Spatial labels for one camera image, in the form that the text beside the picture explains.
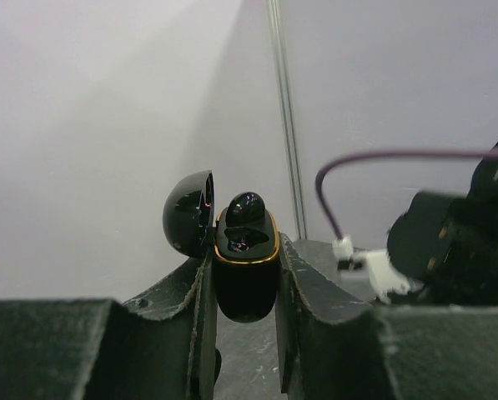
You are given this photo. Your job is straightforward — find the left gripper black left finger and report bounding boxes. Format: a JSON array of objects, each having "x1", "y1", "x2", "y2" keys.
[{"x1": 0, "y1": 257, "x2": 217, "y2": 399}]

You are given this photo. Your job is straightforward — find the black glossy charging case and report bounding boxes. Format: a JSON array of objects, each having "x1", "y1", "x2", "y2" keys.
[{"x1": 163, "y1": 171, "x2": 280, "y2": 323}]

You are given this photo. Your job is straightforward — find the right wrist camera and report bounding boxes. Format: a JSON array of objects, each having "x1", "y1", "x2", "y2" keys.
[{"x1": 332, "y1": 236, "x2": 413, "y2": 304}]

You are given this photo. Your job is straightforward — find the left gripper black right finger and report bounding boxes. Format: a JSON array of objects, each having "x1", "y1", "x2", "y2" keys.
[{"x1": 275, "y1": 236, "x2": 498, "y2": 399}]

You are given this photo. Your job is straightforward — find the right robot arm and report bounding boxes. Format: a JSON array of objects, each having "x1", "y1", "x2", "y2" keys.
[{"x1": 387, "y1": 159, "x2": 498, "y2": 306}]

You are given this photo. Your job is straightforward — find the black earbud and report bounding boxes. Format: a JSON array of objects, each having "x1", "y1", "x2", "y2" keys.
[{"x1": 225, "y1": 192, "x2": 266, "y2": 226}]

